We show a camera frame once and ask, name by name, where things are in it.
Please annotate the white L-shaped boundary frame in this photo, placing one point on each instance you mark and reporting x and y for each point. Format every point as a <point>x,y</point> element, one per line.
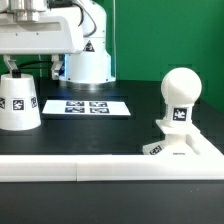
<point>206,164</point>

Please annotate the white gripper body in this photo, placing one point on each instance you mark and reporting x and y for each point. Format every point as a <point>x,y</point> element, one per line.
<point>51,34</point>

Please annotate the white marker sheet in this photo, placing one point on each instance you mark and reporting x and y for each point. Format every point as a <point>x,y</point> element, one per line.
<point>105,108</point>

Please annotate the white lamp shade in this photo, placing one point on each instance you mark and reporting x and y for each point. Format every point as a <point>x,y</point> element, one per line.
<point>19,108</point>

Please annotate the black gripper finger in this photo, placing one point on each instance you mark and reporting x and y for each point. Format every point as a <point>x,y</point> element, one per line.
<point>57,62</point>
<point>11,65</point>

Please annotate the white lamp base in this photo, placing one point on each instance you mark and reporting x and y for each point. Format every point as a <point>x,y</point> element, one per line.
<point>175,142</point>

